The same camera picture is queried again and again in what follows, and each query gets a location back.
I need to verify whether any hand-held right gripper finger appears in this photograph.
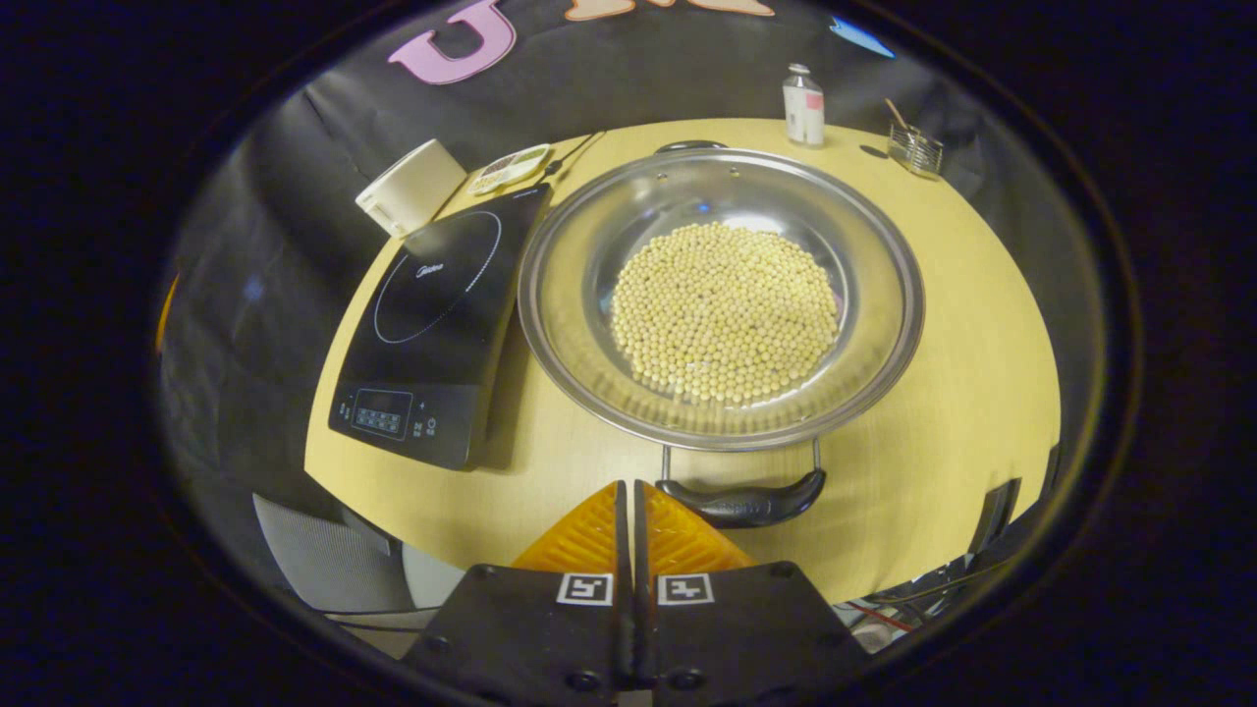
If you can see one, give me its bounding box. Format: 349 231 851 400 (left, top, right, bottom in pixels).
403 479 634 707
633 479 870 707

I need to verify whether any pile of soybeans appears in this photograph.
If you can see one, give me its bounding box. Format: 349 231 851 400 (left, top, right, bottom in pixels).
609 222 843 406

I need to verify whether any stainless steel pot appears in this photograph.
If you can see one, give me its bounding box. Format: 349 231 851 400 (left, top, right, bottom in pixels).
518 140 926 529

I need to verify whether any black induction cooktop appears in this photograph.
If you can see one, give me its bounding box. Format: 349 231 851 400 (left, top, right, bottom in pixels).
328 184 553 471

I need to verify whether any black backdrop cloth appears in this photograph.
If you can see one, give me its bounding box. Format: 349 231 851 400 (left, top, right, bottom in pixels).
157 0 1106 512

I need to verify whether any white toaster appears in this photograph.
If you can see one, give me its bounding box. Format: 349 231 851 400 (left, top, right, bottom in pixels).
355 138 468 238

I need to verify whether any sectioned snack plate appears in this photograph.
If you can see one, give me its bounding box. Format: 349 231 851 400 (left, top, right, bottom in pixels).
467 143 553 195

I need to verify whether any small bottle with red label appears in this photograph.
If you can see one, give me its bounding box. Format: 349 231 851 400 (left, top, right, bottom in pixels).
782 64 826 148

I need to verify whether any tangle of floor cables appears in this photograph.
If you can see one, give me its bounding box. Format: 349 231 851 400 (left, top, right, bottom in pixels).
835 570 993 649

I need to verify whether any black power cable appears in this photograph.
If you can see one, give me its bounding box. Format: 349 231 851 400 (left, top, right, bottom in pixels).
545 133 605 183

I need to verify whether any metal wire holder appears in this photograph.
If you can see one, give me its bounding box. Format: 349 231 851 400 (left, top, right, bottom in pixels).
887 123 945 180

